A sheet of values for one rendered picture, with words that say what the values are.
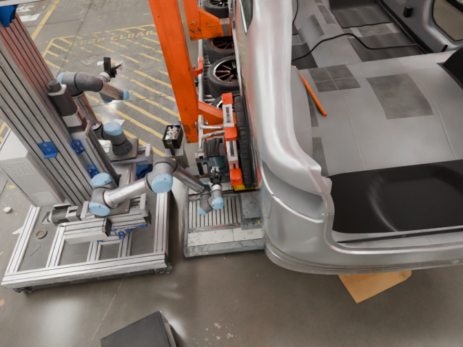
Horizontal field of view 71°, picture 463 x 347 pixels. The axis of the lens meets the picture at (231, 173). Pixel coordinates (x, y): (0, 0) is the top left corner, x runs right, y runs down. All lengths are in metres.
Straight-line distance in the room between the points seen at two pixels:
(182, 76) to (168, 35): 0.32
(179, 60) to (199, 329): 1.92
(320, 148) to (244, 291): 1.23
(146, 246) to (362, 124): 1.84
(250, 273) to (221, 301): 0.31
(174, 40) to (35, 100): 0.96
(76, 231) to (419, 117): 2.34
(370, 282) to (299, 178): 1.72
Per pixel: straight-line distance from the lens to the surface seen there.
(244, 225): 2.73
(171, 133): 2.99
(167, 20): 2.34
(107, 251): 2.85
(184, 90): 2.58
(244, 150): 2.03
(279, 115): 1.27
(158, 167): 1.87
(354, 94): 2.49
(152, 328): 2.33
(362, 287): 2.74
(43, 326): 3.07
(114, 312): 2.84
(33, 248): 3.21
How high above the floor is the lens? 2.46
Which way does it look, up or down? 48 degrees down
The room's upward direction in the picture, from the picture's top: 8 degrees counter-clockwise
